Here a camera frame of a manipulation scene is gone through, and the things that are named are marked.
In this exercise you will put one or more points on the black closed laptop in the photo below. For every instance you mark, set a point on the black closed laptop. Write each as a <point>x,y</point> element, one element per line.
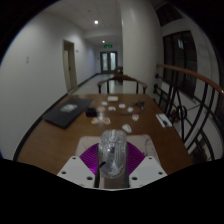
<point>68,112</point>

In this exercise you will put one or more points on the small white box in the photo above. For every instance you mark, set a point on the small white box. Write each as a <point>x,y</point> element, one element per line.
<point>112,98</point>

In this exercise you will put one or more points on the small white flat piece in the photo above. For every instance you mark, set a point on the small white flat piece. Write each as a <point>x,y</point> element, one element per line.
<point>135,117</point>
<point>127,128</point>
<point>104,103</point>
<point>111,108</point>
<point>130,109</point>
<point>122,105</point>

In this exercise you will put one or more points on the ceiling lights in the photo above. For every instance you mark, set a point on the ceiling lights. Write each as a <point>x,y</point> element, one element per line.
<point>96,22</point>

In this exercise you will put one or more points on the green exit sign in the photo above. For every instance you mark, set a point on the green exit sign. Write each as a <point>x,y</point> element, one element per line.
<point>107,46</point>

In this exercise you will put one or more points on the wooden armchair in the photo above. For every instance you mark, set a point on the wooden armchair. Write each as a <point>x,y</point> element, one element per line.
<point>121,79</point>

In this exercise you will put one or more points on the dark wooden chair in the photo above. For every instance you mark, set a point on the dark wooden chair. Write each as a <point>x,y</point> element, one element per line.
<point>119,70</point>

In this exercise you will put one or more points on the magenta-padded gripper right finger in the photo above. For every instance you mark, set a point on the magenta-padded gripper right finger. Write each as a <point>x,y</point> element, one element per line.
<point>146,170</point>

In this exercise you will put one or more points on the white flat card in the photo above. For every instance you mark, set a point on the white flat card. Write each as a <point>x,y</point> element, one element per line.
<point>163,120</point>

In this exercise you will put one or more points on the small black box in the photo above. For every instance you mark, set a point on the small black box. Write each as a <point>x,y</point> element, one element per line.
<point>90,112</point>

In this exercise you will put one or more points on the small beige flat piece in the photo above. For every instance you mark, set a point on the small beige flat piece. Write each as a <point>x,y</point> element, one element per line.
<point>106,120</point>
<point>95,120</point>

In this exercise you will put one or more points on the beige side door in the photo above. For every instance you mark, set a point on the beige side door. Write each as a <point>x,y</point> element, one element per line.
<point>70,66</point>

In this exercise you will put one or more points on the black metal wood-topped railing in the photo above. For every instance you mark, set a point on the black metal wood-topped railing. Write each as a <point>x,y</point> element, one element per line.
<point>186,100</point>

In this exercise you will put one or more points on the dark framed window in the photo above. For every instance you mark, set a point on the dark framed window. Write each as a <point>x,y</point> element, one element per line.
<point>180,63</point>

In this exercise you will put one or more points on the small white wall plate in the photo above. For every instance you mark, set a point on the small white wall plate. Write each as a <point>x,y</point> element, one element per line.
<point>27,59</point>

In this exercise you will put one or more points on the glazed double door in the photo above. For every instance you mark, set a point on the glazed double door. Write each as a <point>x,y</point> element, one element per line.
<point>109,62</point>

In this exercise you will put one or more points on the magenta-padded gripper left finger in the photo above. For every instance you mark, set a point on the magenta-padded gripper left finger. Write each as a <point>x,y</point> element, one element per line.
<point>76,170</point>

